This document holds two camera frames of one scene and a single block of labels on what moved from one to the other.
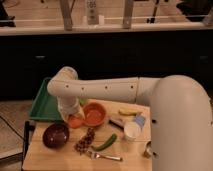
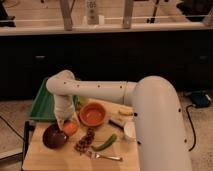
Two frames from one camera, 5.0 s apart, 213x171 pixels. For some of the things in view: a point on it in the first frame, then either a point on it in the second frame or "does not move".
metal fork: [92, 155] does not move
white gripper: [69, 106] to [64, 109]
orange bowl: [94, 114] does not move
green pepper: [105, 145] does not move
